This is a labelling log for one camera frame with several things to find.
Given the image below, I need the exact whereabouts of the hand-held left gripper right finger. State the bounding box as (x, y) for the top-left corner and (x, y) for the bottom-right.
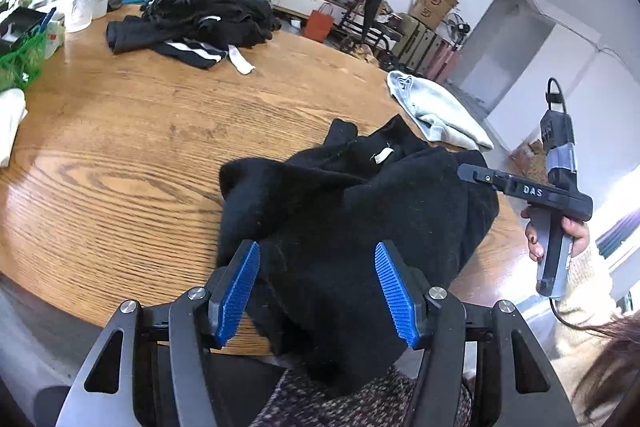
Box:
(375, 241), (576, 427)

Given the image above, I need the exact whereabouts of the clear plastic container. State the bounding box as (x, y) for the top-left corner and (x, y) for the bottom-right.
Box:
(45, 19), (66, 58)

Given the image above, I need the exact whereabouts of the person's right forearm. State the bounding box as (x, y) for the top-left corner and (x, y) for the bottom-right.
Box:
(552, 242), (633, 363)

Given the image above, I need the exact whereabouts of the black stroller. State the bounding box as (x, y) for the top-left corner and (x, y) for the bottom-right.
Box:
(340, 0), (401, 58)

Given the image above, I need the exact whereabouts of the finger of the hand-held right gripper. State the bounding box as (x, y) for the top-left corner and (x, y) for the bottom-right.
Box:
(456, 163), (514, 198)

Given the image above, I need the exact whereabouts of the black knit sweater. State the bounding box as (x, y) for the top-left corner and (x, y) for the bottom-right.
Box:
(218, 114), (501, 400)

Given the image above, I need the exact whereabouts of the person's hair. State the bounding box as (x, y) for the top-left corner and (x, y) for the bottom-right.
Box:
(570, 312), (640, 427)

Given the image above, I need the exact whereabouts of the white cloth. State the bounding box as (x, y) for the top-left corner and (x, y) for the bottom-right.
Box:
(0, 88), (28, 168)

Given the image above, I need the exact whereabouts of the orange paper bag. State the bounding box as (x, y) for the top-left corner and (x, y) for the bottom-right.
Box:
(304, 3), (335, 42)

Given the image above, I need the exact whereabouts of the person's right hand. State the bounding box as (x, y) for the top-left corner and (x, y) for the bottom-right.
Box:
(520, 206), (592, 262)

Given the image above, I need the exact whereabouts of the flat black garment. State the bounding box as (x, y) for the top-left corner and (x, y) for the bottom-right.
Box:
(105, 16), (168, 56)

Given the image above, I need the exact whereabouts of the black standing fan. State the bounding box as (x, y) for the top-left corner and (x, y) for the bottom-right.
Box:
(445, 12), (471, 42)

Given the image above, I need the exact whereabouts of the person's tweed skirt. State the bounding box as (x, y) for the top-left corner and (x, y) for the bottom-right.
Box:
(250, 364), (473, 427)

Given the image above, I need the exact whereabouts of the olive suitcase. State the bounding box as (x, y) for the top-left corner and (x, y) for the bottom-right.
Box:
(392, 12), (443, 68)

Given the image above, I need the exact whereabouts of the black umbrella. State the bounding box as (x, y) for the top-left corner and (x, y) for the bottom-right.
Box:
(362, 0), (391, 32)

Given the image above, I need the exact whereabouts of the white plant pot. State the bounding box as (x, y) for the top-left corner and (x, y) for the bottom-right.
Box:
(61, 0), (99, 34)

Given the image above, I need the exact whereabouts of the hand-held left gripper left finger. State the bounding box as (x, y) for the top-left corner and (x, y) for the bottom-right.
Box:
(55, 239), (261, 427)

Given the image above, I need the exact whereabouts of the pile of black clothes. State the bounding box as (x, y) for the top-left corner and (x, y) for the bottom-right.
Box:
(141, 0), (283, 50)

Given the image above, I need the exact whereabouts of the pink suitcase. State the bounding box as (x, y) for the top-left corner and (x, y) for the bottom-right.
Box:
(427, 42), (461, 82)

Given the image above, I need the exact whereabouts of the white folded sweater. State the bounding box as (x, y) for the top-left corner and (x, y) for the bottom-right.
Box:
(386, 70), (495, 151)

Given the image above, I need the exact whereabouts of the yellow patterned bag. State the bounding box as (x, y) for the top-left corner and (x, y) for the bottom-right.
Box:
(510, 139), (548, 178)

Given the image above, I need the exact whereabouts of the green plastic basket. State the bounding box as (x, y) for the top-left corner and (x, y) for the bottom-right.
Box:
(0, 9), (56, 92)

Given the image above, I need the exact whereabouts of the black garment with white stripes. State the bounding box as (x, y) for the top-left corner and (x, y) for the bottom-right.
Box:
(150, 38), (256, 76)

